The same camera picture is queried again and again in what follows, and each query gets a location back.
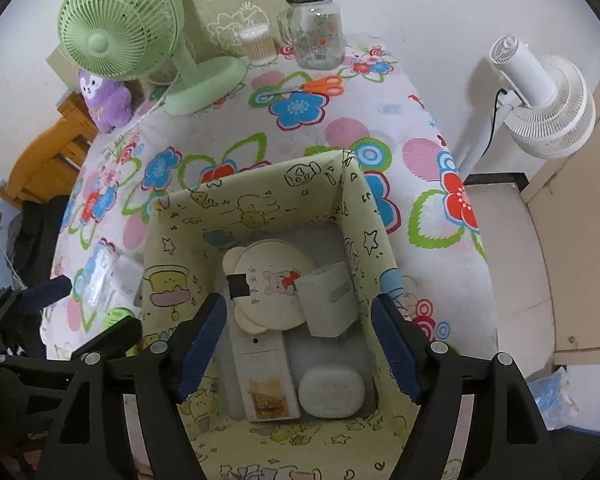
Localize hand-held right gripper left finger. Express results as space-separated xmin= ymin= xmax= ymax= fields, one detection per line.
xmin=35 ymin=292 xmax=228 ymax=480

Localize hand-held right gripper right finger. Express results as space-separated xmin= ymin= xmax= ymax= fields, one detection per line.
xmin=371 ymin=292 xmax=563 ymax=480

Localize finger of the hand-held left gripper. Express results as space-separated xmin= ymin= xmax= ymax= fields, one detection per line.
xmin=0 ymin=315 xmax=143 ymax=376
xmin=0 ymin=275 xmax=73 ymax=326

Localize small white square adapter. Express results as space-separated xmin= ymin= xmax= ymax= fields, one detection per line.
xmin=112 ymin=255 xmax=146 ymax=311

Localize clear plastic packet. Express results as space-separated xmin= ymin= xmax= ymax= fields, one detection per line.
xmin=82 ymin=240 xmax=146 ymax=321

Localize long white box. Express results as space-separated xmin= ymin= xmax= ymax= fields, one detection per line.
xmin=230 ymin=327 xmax=301 ymax=423

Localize white oval case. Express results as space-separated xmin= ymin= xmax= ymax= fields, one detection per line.
xmin=298 ymin=364 xmax=366 ymax=418

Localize white charger plug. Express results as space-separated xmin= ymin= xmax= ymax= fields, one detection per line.
xmin=295 ymin=261 xmax=358 ymax=339

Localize round beige bear mirror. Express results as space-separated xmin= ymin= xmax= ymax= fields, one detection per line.
xmin=222 ymin=239 xmax=315 ymax=336

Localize cartoon-print fabric storage box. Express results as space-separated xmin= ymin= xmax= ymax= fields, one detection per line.
xmin=140 ymin=149 xmax=486 ymax=480

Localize black clothing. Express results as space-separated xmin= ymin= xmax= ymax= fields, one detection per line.
xmin=7 ymin=195 xmax=71 ymax=286

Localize wooden bed headboard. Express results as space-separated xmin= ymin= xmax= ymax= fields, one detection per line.
xmin=0 ymin=91 xmax=98 ymax=211

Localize blue plastic bag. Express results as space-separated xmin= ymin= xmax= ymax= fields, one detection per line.
xmin=526 ymin=366 xmax=581 ymax=431

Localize purple plush toy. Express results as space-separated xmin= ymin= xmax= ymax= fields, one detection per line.
xmin=77 ymin=69 xmax=133 ymax=134

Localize floral tablecloth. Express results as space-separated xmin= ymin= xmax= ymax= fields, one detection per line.
xmin=40 ymin=32 xmax=488 ymax=361

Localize green desk fan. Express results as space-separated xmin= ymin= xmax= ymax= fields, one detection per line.
xmin=57 ymin=0 xmax=251 ymax=117

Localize orange scissors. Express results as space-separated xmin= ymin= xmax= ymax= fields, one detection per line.
xmin=275 ymin=75 xmax=344 ymax=97

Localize white standing fan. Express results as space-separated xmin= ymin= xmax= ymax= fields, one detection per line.
xmin=455 ymin=35 xmax=597 ymax=176

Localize cotton swab jar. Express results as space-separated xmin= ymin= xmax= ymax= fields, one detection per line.
xmin=239 ymin=24 xmax=277 ymax=67

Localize glass mug jar green lid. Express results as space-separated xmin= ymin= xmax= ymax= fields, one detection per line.
xmin=277 ymin=0 xmax=344 ymax=70

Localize pale green cartoon-print board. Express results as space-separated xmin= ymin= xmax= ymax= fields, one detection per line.
xmin=46 ymin=0 xmax=293 ymax=83

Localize black fan cable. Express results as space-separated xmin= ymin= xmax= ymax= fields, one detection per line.
xmin=480 ymin=89 xmax=508 ymax=157

